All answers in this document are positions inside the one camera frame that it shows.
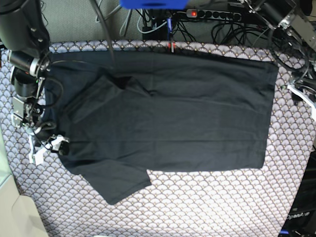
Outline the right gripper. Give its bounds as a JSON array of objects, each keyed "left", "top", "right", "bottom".
[{"left": 11, "top": 110, "right": 70, "bottom": 165}]

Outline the dark navy T-shirt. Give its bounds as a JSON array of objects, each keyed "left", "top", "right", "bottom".
[{"left": 45, "top": 51, "right": 278, "bottom": 204}]

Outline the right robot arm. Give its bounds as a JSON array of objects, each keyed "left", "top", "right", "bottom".
[{"left": 0, "top": 0, "right": 69, "bottom": 165}]

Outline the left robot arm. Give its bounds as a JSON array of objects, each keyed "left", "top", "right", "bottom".
[{"left": 241, "top": 0, "right": 316, "bottom": 115}]

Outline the beige chair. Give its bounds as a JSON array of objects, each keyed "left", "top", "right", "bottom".
[{"left": 0, "top": 137, "right": 48, "bottom": 237}]

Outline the black power strip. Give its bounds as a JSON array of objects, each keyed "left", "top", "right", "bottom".
[{"left": 186, "top": 9, "right": 242, "bottom": 22}]

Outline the fan-patterned table cloth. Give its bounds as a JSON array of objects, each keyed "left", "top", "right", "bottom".
[{"left": 0, "top": 50, "right": 316, "bottom": 237}]

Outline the black OpenArm box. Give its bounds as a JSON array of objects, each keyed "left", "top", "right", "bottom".
[{"left": 279, "top": 151, "right": 316, "bottom": 237}]

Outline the red table clamp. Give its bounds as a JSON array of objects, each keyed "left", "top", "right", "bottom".
[{"left": 167, "top": 41, "right": 175, "bottom": 53}]

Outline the blue clamp handle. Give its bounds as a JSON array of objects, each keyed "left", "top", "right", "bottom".
[{"left": 166, "top": 18, "right": 172, "bottom": 41}]

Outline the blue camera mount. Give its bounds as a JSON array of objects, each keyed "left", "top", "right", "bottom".
[{"left": 119, "top": 0, "right": 188, "bottom": 9}]

